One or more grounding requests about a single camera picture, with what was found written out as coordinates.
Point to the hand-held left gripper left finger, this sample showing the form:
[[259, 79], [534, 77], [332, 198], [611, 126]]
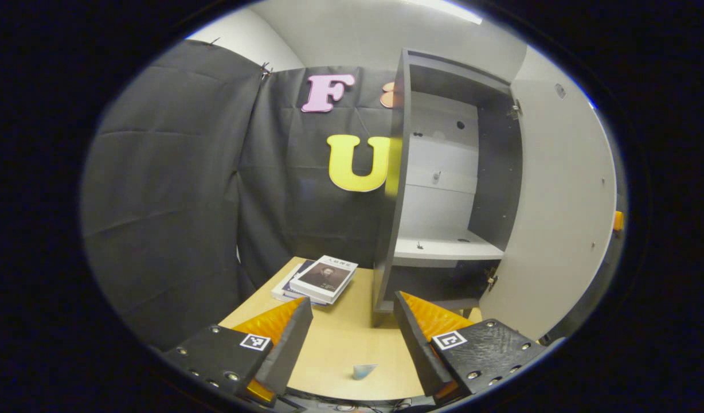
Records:
[[289, 344]]

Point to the white portrait cover book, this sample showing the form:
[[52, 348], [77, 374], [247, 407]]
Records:
[[324, 278]]

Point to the dark blue book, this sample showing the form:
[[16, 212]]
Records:
[[289, 287]]

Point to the metal door hinge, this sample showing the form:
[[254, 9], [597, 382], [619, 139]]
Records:
[[491, 280], [515, 109]]

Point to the ceiling light panel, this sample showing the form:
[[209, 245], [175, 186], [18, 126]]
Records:
[[444, 10]]

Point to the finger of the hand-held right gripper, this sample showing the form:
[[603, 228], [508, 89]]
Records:
[[618, 221]]

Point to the black backdrop cloth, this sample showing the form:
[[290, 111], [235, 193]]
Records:
[[157, 172]]

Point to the blue and white bottle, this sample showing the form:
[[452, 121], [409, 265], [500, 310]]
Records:
[[363, 370]]

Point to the plain white book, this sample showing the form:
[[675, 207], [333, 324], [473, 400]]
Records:
[[277, 292]]

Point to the dark grey cabinet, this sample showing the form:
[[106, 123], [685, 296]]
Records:
[[389, 258]]

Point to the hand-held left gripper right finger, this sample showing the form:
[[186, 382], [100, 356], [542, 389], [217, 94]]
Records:
[[421, 350]]

